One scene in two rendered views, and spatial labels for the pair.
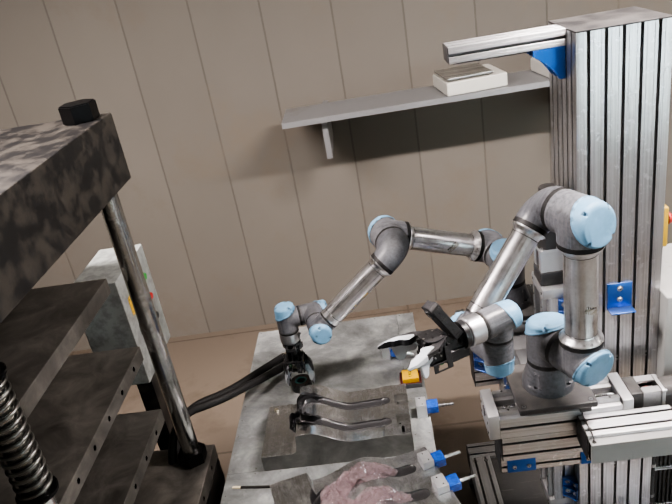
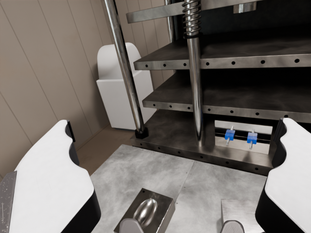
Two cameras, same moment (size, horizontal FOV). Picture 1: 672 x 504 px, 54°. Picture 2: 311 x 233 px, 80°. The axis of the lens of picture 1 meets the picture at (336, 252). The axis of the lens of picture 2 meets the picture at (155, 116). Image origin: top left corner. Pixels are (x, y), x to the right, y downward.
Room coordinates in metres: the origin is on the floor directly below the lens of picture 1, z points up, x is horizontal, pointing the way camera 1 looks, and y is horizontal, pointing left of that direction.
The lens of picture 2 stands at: (1.33, -0.19, 1.52)
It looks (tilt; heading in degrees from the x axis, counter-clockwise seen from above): 29 degrees down; 119
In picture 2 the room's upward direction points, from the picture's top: 11 degrees counter-clockwise
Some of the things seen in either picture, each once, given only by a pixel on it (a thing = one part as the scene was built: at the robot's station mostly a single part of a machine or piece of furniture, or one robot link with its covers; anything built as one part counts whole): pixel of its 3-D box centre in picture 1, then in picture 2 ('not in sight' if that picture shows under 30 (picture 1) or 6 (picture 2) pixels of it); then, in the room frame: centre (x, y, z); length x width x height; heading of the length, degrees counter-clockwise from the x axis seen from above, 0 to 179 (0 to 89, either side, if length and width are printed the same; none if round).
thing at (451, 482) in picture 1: (455, 482); not in sight; (1.47, -0.23, 0.85); 0.13 x 0.05 x 0.05; 102
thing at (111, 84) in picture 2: not in sight; (127, 86); (-0.27, 2.07, 0.62); 0.70 x 0.57 x 1.24; 85
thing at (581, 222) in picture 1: (579, 292); not in sight; (1.48, -0.61, 1.41); 0.15 x 0.12 x 0.55; 21
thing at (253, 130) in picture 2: not in sight; (246, 113); (1.35, 0.95, 0.87); 0.50 x 0.27 x 0.17; 85
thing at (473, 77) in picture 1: (468, 77); not in sight; (3.57, -0.87, 1.55); 0.36 x 0.34 x 0.09; 85
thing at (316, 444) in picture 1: (336, 420); not in sight; (1.82, 0.10, 0.87); 0.50 x 0.26 x 0.14; 85
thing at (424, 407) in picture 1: (435, 405); not in sight; (1.85, -0.24, 0.83); 0.13 x 0.05 x 0.05; 85
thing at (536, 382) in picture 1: (547, 369); not in sight; (1.61, -0.56, 1.09); 0.15 x 0.15 x 0.10
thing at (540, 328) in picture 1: (548, 337); not in sight; (1.60, -0.56, 1.20); 0.13 x 0.12 x 0.14; 21
